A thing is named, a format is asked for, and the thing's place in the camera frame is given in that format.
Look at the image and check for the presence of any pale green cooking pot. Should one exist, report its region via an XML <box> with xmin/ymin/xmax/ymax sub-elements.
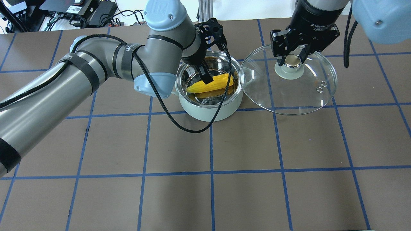
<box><xmin>174</xmin><ymin>51</ymin><xmax>243</xmax><ymax>122</ymax></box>

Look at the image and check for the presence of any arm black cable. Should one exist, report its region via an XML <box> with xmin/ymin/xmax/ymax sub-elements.
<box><xmin>0</xmin><ymin>34</ymin><xmax>232</xmax><ymax>134</ymax></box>
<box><xmin>343</xmin><ymin>10</ymin><xmax>358</xmax><ymax>68</ymax></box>

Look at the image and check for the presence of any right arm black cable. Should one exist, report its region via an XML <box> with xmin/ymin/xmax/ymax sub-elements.
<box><xmin>343</xmin><ymin>10</ymin><xmax>358</xmax><ymax>68</ymax></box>

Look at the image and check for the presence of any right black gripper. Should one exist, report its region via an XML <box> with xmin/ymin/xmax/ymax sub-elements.
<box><xmin>270</xmin><ymin>2</ymin><xmax>341</xmax><ymax>67</ymax></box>

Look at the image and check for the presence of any glass pot lid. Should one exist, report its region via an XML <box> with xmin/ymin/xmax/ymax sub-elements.
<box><xmin>240</xmin><ymin>45</ymin><xmax>337</xmax><ymax>115</ymax></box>

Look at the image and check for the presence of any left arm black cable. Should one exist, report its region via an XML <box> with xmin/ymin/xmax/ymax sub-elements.
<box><xmin>0</xmin><ymin>34</ymin><xmax>232</xmax><ymax>134</ymax></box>

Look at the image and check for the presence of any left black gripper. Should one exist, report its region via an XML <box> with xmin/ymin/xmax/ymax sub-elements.
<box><xmin>181</xmin><ymin>18</ymin><xmax>229</xmax><ymax>85</ymax></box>

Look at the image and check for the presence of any aluminium frame post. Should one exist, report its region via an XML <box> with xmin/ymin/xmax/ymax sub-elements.
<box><xmin>198</xmin><ymin>0</ymin><xmax>214</xmax><ymax>22</ymax></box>

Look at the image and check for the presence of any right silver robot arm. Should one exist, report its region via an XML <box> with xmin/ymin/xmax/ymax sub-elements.
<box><xmin>270</xmin><ymin>0</ymin><xmax>411</xmax><ymax>68</ymax></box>

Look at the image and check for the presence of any black power brick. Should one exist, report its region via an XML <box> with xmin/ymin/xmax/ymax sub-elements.
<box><xmin>85</xmin><ymin>1</ymin><xmax>118</xmax><ymax>28</ymax></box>

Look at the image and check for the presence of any yellow corn cob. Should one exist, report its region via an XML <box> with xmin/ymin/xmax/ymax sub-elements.
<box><xmin>186</xmin><ymin>73</ymin><xmax>229</xmax><ymax>94</ymax></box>

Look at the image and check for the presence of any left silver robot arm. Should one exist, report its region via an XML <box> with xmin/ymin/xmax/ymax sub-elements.
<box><xmin>0</xmin><ymin>0</ymin><xmax>229</xmax><ymax>176</ymax></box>

